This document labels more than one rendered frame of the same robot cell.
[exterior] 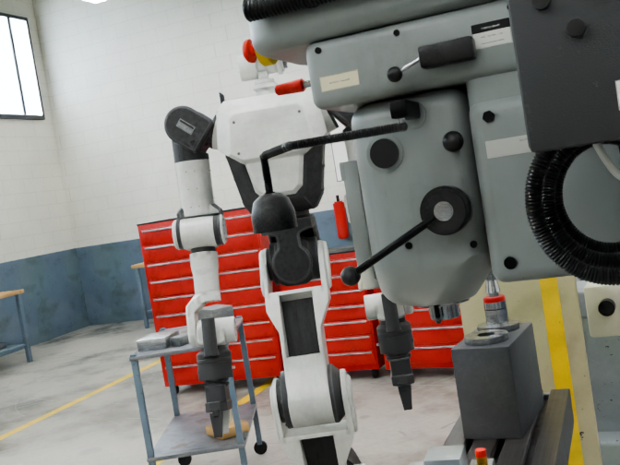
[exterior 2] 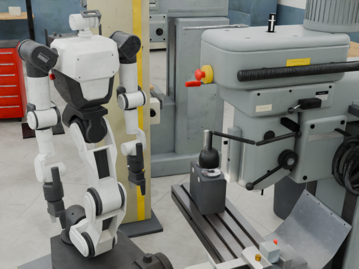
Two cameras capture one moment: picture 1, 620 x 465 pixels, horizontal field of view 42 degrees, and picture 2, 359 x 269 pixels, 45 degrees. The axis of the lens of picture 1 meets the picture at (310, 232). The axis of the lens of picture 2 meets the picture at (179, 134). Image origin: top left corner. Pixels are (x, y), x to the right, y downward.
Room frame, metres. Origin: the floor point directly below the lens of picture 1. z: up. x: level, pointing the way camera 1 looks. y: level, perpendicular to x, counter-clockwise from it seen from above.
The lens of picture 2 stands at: (0.39, 1.03, 2.13)
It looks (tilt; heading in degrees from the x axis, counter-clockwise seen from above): 23 degrees down; 318
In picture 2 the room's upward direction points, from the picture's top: 1 degrees clockwise
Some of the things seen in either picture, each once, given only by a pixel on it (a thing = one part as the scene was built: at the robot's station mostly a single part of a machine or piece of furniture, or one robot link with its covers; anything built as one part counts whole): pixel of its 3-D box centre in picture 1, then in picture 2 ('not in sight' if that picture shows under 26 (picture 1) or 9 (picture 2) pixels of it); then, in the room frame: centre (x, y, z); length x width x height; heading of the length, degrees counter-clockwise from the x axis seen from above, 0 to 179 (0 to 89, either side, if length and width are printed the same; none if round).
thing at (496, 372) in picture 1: (498, 375); (207, 184); (1.70, -0.35, 1.07); 0.22 x 0.12 x 0.20; 152
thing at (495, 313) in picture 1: (495, 312); not in sight; (1.74, -0.37, 1.19); 0.05 x 0.05 x 0.05
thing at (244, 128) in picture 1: (277, 149); (82, 66); (2.16, 0.05, 1.63); 0.34 x 0.30 x 0.36; 86
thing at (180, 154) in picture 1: (189, 136); (35, 58); (2.15, 0.27, 1.70); 0.12 x 0.09 x 0.14; 176
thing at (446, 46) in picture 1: (430, 60); (302, 105); (1.14, -0.20, 1.66); 0.12 x 0.04 x 0.04; 69
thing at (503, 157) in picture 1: (554, 180); (303, 138); (1.22, -0.37, 1.47); 0.24 x 0.19 x 0.26; 159
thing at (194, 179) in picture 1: (196, 204); (41, 101); (2.12, 0.28, 1.52); 0.13 x 0.12 x 0.22; 88
